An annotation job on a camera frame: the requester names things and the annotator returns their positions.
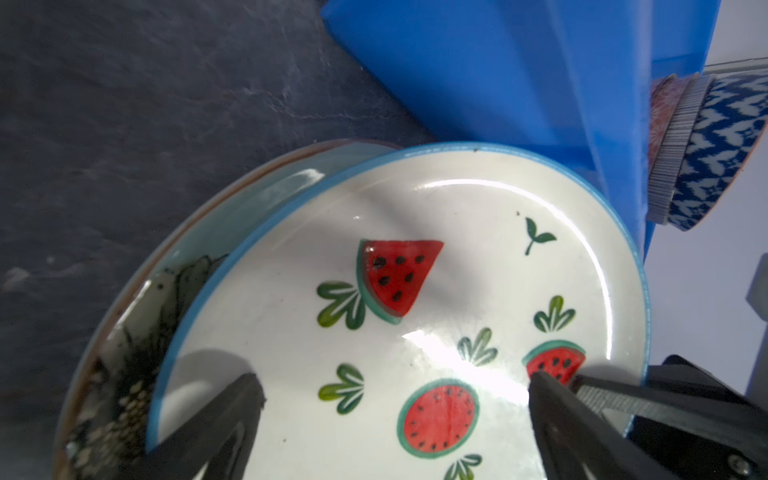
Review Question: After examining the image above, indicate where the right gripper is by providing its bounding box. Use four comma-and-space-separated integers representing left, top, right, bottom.
571, 355, 767, 479

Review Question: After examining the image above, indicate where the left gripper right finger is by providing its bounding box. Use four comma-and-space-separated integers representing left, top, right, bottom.
529, 372, 672, 479

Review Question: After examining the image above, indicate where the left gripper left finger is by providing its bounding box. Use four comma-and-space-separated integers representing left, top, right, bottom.
119, 373, 264, 479

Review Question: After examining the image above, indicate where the watermelon pattern plate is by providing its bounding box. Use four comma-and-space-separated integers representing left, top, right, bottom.
146, 143, 650, 479

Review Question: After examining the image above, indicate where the orange blue patterned bowl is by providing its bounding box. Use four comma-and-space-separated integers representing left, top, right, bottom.
667, 70, 767, 231

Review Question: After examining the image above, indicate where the red striped bowl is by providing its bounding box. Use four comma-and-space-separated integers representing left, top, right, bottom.
646, 73, 714, 224

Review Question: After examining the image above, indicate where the blue plastic bin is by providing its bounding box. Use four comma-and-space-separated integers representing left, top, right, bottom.
321, 0, 720, 250

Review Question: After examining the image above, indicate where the green pineapple plate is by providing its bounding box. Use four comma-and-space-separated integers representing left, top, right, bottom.
52, 139, 397, 479

